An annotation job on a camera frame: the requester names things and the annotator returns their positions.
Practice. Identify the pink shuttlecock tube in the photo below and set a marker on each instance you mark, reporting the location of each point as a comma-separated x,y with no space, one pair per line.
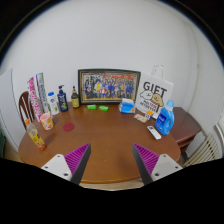
35,100

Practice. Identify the small green pack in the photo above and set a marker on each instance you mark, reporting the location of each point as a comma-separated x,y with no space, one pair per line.
103,108
91,107

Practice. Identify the white remote control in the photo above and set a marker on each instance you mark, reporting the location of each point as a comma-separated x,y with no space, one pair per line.
154,132

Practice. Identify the orange juice bottle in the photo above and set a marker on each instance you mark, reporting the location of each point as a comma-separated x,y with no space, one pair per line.
36,136

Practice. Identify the white and blue shuttlecock tube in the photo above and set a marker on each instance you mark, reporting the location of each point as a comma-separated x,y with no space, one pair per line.
42,91

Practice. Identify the pink mug with yellow print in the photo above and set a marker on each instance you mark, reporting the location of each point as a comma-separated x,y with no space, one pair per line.
47,122

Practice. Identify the flat round red coaster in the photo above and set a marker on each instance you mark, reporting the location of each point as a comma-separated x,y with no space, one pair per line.
68,126

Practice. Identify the white paper gift bag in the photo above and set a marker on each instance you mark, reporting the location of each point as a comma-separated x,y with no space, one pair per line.
154,93

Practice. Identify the framed group photo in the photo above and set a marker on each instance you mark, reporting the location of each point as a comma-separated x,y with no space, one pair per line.
108,86

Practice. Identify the blue detergent bottle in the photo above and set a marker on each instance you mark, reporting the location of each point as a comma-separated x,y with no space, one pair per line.
165,120

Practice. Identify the white body wash bottle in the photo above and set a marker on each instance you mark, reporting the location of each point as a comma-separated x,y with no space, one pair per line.
53,105

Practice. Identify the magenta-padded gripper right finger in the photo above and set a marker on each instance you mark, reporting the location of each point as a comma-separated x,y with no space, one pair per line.
163,165

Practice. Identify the dark wooden chair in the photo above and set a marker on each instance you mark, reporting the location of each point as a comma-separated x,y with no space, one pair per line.
22,106

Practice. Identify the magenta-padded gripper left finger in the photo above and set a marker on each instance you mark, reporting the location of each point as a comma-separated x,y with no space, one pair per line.
60,166

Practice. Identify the small flat snack packet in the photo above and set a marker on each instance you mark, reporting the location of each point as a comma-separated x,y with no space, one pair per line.
140,118

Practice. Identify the small dark brown bottle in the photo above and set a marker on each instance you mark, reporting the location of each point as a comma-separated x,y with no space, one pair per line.
75,100

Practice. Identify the blue tissue pack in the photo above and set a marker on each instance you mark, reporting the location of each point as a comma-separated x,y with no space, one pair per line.
127,107

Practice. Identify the white radiator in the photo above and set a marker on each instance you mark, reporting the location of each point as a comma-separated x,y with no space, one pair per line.
205,148

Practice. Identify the dark blue pump bottle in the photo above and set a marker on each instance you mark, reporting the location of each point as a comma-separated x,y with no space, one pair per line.
62,101

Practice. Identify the small orange and white box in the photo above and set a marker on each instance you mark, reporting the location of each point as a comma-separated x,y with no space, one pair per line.
149,114

